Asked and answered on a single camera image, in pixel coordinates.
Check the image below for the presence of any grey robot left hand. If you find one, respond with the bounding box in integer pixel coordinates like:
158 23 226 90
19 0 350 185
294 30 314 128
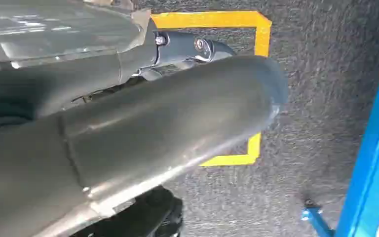
0 0 289 237

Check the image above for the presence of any black robot left foot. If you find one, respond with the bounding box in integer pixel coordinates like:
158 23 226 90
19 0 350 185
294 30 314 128
71 186 184 237

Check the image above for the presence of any ribbed grey left arm sleeve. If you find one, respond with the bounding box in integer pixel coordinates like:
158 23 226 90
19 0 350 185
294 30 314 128
0 72 46 132

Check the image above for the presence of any yellow floor tape square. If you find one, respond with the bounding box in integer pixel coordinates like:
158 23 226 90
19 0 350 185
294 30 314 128
150 10 272 167

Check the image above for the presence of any blue metal shelf rack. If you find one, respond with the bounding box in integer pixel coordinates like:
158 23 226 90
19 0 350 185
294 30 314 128
301 26 379 237

